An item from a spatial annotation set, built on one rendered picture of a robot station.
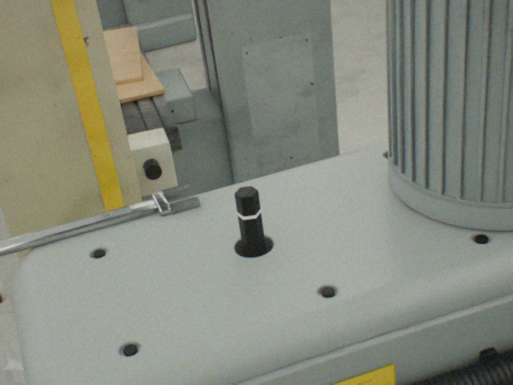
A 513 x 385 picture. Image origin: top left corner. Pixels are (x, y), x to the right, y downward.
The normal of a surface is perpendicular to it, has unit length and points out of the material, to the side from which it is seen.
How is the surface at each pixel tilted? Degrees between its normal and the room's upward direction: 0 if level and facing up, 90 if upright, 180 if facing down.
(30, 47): 90
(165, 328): 0
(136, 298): 0
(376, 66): 0
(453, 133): 90
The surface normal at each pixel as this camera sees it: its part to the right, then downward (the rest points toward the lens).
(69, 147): 0.33, 0.48
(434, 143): -0.71, 0.44
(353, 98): -0.11, -0.84
